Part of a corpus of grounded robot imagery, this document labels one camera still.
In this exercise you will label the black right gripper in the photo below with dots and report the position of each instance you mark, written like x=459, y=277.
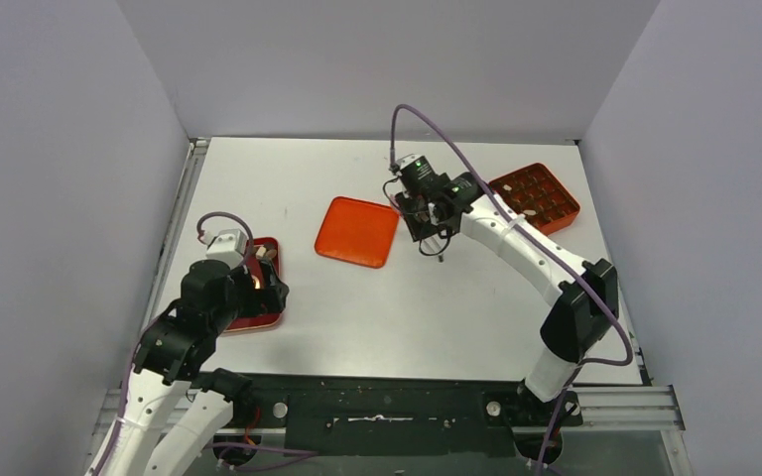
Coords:
x=425, y=224

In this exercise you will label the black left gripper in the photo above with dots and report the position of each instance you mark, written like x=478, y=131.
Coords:
x=272, y=299

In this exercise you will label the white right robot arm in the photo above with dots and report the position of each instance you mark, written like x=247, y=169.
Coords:
x=582, y=295

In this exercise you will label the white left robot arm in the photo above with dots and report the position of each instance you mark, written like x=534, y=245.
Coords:
x=169, y=408

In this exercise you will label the red chocolate tray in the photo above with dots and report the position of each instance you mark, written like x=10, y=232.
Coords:
x=265, y=248

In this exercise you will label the orange compartment chocolate box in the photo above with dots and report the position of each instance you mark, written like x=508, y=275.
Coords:
x=536, y=187

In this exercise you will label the orange box lid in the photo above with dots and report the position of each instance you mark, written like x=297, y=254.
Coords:
x=357, y=232

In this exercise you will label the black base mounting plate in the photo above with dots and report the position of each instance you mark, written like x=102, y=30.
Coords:
x=346, y=416

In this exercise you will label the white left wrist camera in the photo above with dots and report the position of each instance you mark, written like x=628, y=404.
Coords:
x=232, y=247

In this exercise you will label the aluminium table edge rail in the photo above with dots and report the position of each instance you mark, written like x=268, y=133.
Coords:
x=197, y=150

